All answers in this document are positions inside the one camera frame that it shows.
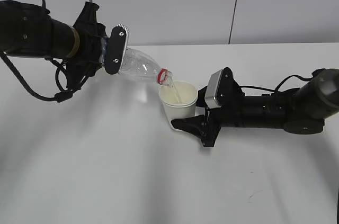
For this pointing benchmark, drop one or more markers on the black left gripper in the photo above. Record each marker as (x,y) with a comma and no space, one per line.
(86,61)

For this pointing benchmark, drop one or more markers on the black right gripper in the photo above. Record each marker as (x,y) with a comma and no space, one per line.
(207,126)

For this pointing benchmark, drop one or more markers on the white paper cup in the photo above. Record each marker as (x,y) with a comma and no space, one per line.
(179,102)

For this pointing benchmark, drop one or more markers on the clear water bottle red label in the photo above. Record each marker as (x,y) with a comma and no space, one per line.
(139,66)

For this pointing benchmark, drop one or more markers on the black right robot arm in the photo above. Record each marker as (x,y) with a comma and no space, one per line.
(300,111)

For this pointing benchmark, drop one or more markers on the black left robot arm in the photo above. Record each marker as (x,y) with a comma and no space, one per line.
(28,31)

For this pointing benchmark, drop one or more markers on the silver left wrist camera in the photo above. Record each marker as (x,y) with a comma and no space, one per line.
(115,49)

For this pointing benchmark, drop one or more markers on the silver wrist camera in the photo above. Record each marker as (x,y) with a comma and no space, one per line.
(223,91)
(115,49)

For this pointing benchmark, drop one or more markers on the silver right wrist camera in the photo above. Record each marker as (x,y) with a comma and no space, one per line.
(223,91)

